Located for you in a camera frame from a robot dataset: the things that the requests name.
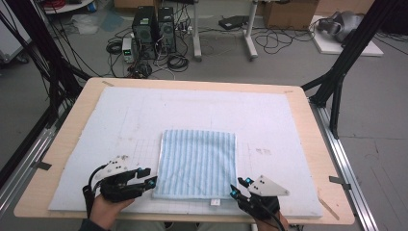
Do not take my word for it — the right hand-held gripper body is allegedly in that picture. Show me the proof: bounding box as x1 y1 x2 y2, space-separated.
240 175 290 221

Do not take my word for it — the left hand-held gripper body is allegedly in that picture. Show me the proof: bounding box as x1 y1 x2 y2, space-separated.
95 155 144 203

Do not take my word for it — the blue striped towel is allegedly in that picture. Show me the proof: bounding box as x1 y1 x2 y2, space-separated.
152 129 239 200

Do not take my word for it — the person's left hand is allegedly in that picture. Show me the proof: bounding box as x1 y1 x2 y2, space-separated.
89 194 136 231

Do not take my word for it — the person's right hand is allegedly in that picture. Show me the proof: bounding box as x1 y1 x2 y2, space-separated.
254 211 290 231

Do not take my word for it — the white foam mat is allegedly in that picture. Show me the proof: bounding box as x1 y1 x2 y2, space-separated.
47 86 324 219

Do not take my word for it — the grey tape piece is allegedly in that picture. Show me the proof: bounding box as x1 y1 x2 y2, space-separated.
32 160 53 171
328 175 352 191

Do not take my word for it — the grey power supply unit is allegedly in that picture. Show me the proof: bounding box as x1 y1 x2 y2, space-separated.
121 37 138 64

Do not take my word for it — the black computer tower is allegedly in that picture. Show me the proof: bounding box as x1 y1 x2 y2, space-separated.
132 5 159 44
157 7 177 54

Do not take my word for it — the white desk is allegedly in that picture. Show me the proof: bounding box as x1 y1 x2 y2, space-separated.
191 0 259 62

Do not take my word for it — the teal floor sheet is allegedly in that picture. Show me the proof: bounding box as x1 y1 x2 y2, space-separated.
100 11 124 33

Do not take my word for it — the white floor board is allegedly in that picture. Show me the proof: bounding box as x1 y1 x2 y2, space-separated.
309 13 384 57

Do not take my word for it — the clear plastic bag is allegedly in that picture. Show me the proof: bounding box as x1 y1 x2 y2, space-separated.
70 13 100 36

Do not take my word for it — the flat black device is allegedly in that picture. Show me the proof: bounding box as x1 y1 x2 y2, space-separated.
218 14 249 31

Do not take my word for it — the small cardboard box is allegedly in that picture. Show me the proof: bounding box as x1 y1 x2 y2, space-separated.
114 0 162 10

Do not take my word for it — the large cardboard box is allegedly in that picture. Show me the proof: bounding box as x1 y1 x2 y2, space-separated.
263 0 320 31

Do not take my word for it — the round white table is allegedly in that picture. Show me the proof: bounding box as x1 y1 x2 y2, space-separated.
42 0 96 15

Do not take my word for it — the grey helmet-shaped device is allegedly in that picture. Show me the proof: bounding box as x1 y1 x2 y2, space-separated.
317 10 365 42

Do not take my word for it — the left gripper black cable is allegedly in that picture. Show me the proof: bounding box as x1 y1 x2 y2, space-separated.
82 164 109 219

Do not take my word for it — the right aluminium rail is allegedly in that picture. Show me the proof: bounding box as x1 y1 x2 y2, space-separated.
309 99 381 231

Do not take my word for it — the aluminium rail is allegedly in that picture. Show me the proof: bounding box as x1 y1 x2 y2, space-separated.
309 99 381 231
0 102 70 219

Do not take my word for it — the left aluminium rail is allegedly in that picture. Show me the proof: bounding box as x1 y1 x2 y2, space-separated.
0 102 70 219

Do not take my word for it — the coiled black cable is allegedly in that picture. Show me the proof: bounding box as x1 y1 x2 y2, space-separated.
166 54 191 73
105 39 124 56

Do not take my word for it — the loose black floor cable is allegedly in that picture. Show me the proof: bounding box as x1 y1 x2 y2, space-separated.
254 27 317 56

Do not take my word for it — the left black metal frame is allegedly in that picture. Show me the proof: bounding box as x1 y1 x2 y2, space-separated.
0 0 92 191

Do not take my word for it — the black metal frame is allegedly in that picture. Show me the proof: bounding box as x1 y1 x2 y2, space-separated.
301 0 405 140
0 0 92 191

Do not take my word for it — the right black metal frame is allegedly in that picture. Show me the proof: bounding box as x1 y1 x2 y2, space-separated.
301 0 405 140

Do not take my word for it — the red cable bundle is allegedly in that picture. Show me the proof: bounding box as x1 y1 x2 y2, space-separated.
42 0 66 9

